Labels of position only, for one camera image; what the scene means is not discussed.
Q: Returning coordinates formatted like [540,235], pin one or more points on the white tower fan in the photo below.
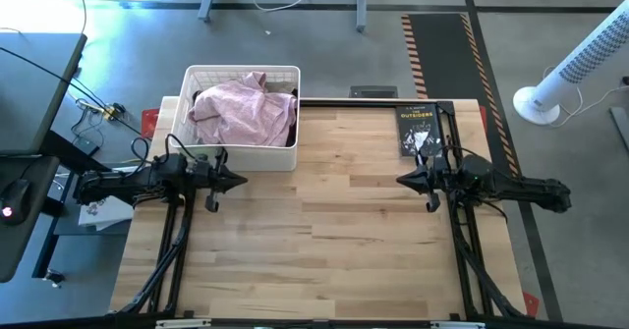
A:
[575,69]

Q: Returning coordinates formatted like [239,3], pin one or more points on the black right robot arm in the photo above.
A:
[516,186]

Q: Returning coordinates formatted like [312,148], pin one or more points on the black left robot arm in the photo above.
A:
[128,184]

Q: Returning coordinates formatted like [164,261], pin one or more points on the black hazard-striped floor mat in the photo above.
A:
[442,54]

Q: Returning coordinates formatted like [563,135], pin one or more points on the black power adapter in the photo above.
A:
[87,146]

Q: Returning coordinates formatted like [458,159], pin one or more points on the dark grey desk top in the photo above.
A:
[19,250]

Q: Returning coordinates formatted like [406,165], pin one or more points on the desk caster wheel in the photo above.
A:
[54,278]

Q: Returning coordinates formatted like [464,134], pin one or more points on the black computer mouse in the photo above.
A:
[14,202]

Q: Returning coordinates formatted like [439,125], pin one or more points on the silver metal bracket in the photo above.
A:
[457,325]
[183,324]

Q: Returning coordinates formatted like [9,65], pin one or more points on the olive brown hoodie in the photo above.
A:
[281,87]

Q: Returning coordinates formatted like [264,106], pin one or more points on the black table edge bar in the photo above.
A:
[74,323]

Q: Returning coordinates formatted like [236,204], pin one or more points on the grey floor plate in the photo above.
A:
[620,127]

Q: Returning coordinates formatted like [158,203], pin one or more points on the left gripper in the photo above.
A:
[209,174]

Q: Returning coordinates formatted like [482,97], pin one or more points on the pale pink mesh garment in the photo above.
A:
[241,110]

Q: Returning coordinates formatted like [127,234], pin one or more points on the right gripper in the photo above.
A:
[436,179]

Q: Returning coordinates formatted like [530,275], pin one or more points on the black desk support beam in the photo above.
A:
[74,152]

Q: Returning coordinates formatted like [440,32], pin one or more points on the dark blue desk leg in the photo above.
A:
[46,240]

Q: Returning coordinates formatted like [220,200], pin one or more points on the white plastic laundry basket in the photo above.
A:
[265,158]

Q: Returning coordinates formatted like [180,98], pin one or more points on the black paperback book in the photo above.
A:
[417,130]

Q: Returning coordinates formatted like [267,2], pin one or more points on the black floor outlet box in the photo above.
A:
[373,92]

